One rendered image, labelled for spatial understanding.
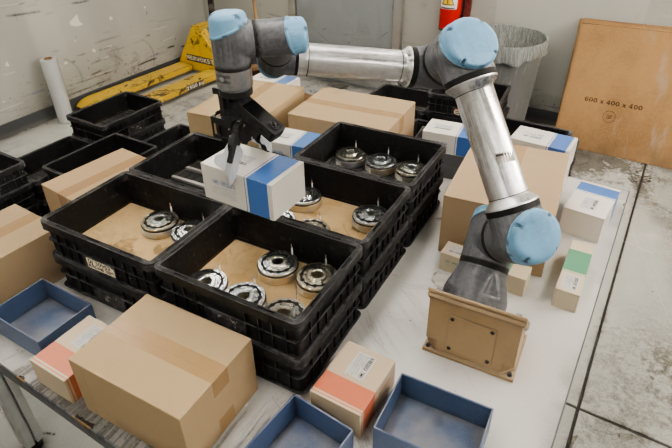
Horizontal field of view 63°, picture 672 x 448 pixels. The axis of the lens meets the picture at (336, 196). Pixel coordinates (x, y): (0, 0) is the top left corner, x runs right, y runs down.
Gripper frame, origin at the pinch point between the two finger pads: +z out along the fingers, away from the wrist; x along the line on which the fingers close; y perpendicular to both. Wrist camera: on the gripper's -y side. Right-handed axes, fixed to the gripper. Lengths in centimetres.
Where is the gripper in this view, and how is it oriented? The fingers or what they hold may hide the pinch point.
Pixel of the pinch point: (253, 172)
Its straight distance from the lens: 125.0
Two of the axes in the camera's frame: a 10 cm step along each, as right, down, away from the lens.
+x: -5.2, 4.6, -7.2
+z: 0.2, 8.5, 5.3
